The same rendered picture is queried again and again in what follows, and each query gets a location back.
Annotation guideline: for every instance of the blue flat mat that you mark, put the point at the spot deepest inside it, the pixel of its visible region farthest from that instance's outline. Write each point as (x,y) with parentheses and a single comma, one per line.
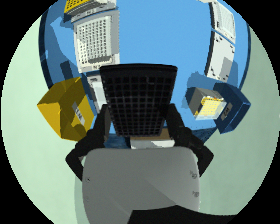
(170,32)

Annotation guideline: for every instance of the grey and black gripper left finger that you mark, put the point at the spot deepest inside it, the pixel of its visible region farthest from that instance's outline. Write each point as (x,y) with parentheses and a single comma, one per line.
(93,138)

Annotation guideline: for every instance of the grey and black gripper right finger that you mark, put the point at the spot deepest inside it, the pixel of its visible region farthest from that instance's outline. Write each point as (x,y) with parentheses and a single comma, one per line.
(183,137)

